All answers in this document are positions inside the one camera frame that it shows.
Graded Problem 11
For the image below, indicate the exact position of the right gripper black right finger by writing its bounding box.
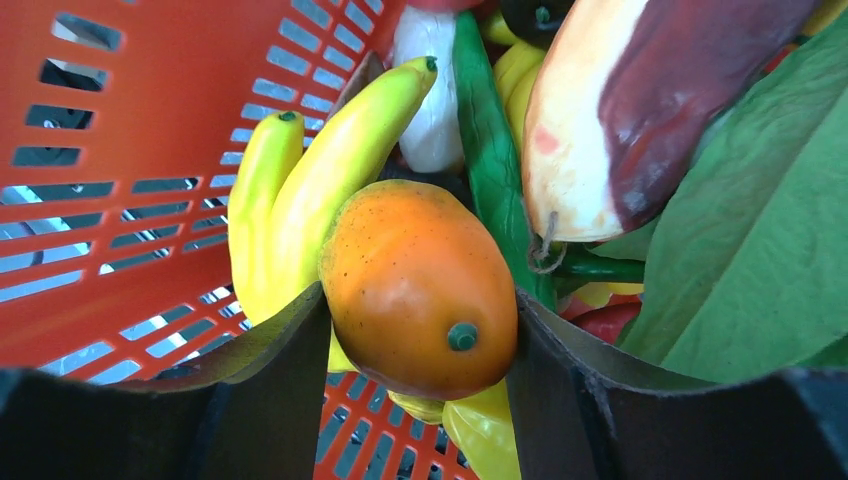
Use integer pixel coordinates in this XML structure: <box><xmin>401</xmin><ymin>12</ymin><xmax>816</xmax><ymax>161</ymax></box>
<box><xmin>507</xmin><ymin>292</ymin><xmax>847</xmax><ymax>479</ymax></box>

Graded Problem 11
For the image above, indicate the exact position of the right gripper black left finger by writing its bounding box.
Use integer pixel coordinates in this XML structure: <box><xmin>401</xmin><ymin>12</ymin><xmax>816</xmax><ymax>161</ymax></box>
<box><xmin>1</xmin><ymin>284</ymin><xmax>330</xmax><ymax>479</ymax></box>

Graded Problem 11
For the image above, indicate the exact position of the orange toy fruit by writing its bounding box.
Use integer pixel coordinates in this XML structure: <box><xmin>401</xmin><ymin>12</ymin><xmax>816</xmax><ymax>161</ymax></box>
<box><xmin>319</xmin><ymin>180</ymin><xmax>518</xmax><ymax>401</ymax></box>

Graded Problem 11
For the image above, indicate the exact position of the red toy chili pepper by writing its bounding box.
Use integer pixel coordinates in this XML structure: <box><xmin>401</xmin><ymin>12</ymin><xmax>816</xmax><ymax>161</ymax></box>
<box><xmin>562</xmin><ymin>295</ymin><xmax>642</xmax><ymax>344</ymax></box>

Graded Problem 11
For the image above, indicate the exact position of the yellow toy starfruit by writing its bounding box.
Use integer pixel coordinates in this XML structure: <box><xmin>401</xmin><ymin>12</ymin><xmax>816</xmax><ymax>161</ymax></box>
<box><xmin>388</xmin><ymin>380</ymin><xmax>521</xmax><ymax>480</ymax></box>

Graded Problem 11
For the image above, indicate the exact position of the yellow toy banana bunch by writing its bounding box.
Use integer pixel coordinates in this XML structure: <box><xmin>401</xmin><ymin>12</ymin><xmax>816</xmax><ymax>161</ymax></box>
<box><xmin>227</xmin><ymin>56</ymin><xmax>440</xmax><ymax>374</ymax></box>

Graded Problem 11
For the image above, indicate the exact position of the green toy corn husk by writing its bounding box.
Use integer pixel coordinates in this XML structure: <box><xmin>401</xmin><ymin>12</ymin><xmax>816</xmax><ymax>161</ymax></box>
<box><xmin>617</xmin><ymin>16</ymin><xmax>847</xmax><ymax>383</ymax></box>

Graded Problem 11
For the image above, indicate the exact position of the green toy pepper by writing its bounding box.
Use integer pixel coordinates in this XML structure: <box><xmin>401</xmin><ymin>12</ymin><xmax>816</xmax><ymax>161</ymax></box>
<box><xmin>453</xmin><ymin>11</ymin><xmax>647</xmax><ymax>313</ymax></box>

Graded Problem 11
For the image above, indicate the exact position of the white toy garlic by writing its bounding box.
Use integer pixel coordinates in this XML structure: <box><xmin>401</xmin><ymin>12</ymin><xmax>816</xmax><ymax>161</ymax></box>
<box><xmin>392</xmin><ymin>6</ymin><xmax>464</xmax><ymax>173</ymax></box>

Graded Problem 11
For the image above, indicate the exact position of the red plastic basket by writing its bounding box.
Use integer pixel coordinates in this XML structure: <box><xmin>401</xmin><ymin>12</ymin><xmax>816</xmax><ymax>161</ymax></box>
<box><xmin>1</xmin><ymin>1</ymin><xmax>472</xmax><ymax>479</ymax></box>

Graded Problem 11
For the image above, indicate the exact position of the brown yellow toy bread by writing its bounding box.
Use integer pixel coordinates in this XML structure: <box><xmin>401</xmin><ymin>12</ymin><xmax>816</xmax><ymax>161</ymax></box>
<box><xmin>521</xmin><ymin>0</ymin><xmax>816</xmax><ymax>242</ymax></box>

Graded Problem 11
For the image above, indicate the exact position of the yellow toy lemon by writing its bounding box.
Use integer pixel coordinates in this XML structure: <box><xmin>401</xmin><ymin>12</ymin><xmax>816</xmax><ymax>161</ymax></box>
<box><xmin>482</xmin><ymin>11</ymin><xmax>546</xmax><ymax>151</ymax></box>

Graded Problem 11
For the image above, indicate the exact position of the red toy apple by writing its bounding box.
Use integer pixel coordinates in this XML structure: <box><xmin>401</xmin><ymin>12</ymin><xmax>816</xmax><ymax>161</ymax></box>
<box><xmin>407</xmin><ymin>0</ymin><xmax>485</xmax><ymax>13</ymax></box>

